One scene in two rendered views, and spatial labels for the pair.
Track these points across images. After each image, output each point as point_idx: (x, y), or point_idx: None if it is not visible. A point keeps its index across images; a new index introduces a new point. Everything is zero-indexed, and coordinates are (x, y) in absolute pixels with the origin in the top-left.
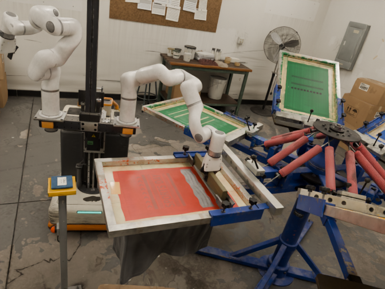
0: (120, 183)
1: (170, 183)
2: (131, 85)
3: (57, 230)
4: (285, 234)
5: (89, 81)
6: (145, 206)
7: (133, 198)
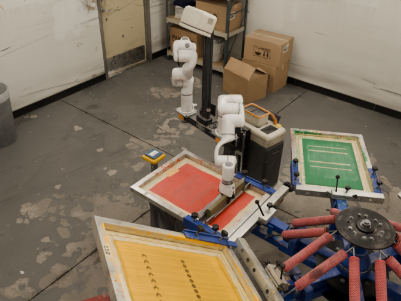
0: (178, 171)
1: (206, 189)
2: None
3: None
4: None
5: (203, 94)
6: (168, 190)
7: (170, 183)
